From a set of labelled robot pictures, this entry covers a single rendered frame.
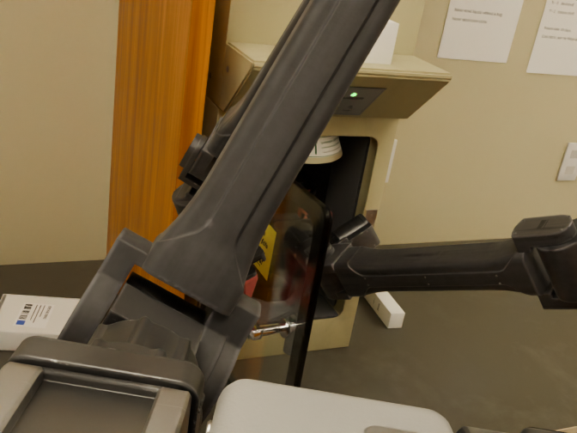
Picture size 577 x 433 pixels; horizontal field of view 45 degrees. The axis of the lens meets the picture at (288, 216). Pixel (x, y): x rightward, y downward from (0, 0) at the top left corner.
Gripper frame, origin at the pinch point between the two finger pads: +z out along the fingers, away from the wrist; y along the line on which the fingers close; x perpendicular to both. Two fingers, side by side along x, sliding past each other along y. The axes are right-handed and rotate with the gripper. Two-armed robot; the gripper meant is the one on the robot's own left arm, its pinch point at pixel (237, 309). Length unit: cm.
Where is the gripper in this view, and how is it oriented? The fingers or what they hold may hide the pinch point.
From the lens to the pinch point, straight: 95.1
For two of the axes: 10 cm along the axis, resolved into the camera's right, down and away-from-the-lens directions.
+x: 4.6, 4.3, -7.8
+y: -8.6, 4.3, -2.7
